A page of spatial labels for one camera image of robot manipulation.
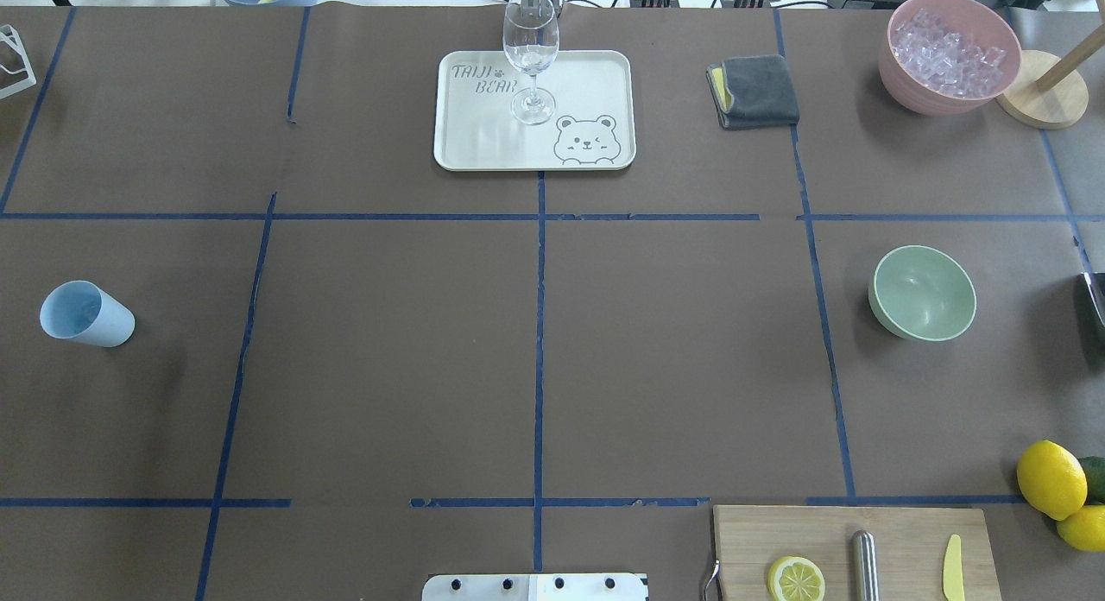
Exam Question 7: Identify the yellow lemon lower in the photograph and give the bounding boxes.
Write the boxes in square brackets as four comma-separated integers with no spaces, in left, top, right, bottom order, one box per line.
[1055,505,1105,553]

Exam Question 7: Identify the pink bowl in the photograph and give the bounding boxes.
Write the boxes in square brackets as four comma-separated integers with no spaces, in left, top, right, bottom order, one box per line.
[878,0,1020,116]

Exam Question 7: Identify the half lemon slice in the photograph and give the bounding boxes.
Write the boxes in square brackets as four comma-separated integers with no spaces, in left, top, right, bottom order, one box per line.
[765,555,827,600]

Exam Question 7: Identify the green lime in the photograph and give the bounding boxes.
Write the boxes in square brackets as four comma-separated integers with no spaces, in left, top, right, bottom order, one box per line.
[1078,456,1105,505]

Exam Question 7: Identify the clear ice cubes in pink bowl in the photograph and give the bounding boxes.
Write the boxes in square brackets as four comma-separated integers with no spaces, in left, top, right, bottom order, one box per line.
[891,8,1007,98]

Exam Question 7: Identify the green bowl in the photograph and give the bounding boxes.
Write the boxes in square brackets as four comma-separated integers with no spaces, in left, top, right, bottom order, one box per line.
[869,244,978,342]

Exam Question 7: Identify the wooden cutting board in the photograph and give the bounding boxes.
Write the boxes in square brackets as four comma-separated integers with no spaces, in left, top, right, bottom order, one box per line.
[713,505,1002,600]

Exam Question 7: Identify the yellow plastic knife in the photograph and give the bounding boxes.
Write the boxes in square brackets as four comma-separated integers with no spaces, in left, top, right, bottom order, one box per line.
[941,534,966,601]

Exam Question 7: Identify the metal knife handle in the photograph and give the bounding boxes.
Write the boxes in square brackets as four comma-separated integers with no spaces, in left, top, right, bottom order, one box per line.
[852,529,881,600]

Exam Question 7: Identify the yellow lemon upper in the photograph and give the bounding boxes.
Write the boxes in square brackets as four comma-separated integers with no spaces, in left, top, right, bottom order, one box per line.
[1017,440,1088,521]

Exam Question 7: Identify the white wire dish rack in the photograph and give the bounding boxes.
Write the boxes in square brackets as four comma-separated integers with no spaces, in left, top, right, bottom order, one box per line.
[1,25,38,98]

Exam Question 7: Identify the cream bear tray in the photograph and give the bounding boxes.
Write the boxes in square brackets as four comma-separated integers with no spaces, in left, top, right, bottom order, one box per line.
[433,50,638,172]

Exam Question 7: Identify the yellow lemon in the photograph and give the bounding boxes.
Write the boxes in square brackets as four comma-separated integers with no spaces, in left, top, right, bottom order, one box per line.
[1017,440,1088,521]
[1055,505,1105,553]

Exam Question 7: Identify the wooden cup stand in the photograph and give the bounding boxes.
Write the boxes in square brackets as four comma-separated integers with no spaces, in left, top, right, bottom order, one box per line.
[997,0,1102,131]

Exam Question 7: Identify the grey folded cloth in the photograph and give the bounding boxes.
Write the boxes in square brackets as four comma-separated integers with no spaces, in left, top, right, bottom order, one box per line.
[705,54,800,131]

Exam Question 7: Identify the light blue plastic cup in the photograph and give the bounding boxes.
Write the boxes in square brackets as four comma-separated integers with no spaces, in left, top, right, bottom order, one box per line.
[39,280,136,348]

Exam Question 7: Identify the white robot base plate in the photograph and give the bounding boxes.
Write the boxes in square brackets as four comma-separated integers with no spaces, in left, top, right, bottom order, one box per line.
[421,573,650,600]

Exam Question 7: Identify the clear wine glass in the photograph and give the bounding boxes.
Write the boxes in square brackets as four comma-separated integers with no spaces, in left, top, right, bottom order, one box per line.
[502,0,560,125]

